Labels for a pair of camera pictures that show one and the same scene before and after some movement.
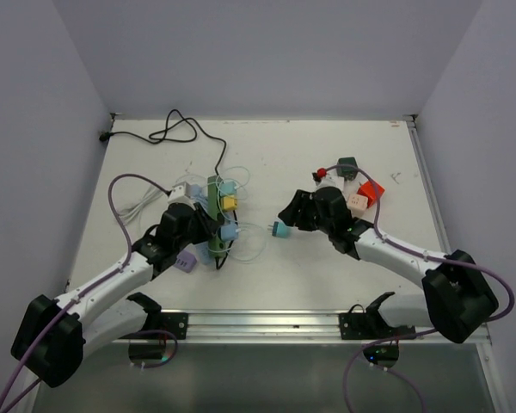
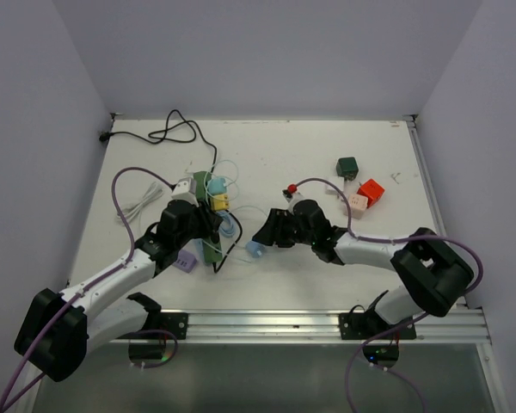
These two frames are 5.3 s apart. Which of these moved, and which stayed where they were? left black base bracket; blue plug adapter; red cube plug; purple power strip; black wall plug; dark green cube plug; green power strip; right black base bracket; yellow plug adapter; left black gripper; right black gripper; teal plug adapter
Moved: yellow plug adapter; teal plug adapter; right black gripper; green power strip; blue plug adapter
Stayed: right black base bracket; left black gripper; dark green cube plug; red cube plug; left black base bracket; purple power strip; black wall plug
